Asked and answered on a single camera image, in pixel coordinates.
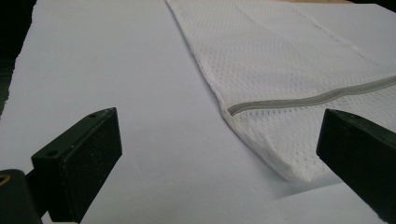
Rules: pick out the white mesh laundry bag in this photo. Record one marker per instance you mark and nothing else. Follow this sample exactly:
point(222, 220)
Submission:
point(280, 62)

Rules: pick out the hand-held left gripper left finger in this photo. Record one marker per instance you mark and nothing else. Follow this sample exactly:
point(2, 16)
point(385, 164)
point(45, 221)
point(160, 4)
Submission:
point(77, 168)

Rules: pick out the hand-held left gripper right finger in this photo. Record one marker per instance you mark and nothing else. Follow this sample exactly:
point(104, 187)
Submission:
point(361, 155)

